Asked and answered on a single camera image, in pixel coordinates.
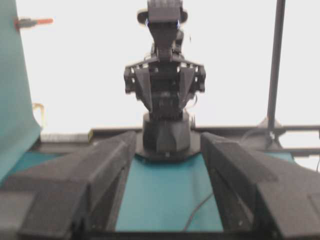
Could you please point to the black table edge rail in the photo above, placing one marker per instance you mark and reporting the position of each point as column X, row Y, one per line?
column 258, row 138

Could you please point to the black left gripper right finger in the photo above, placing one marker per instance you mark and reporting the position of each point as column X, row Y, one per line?
column 268, row 193

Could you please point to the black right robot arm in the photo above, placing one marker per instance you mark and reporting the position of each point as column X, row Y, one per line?
column 167, row 139

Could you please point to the teal backdrop cloth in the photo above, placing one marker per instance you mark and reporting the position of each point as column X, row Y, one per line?
column 18, row 128

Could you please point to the black vertical frame post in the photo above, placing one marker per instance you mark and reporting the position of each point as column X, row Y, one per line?
column 275, row 62

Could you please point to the red handled clamp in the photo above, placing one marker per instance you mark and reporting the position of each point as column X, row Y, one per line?
column 28, row 22

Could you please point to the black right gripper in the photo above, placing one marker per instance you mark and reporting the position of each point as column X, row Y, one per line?
column 164, row 87

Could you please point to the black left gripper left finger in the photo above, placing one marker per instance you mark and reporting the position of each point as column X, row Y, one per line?
column 69, row 195

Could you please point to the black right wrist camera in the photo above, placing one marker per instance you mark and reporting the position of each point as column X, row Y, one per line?
column 163, row 11

